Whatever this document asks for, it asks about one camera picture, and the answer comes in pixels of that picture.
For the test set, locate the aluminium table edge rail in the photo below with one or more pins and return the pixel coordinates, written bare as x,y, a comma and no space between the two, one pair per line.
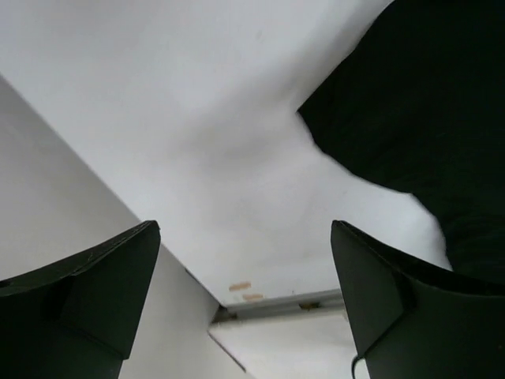
288,306

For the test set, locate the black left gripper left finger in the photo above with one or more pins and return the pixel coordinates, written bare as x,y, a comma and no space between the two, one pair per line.
78,317

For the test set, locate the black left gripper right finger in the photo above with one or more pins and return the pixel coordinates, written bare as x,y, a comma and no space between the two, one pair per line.
414,320

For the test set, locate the black trousers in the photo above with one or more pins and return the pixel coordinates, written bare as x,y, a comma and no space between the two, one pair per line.
418,107

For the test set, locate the white side wall panel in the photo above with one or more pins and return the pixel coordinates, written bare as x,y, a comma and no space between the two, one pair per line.
53,205

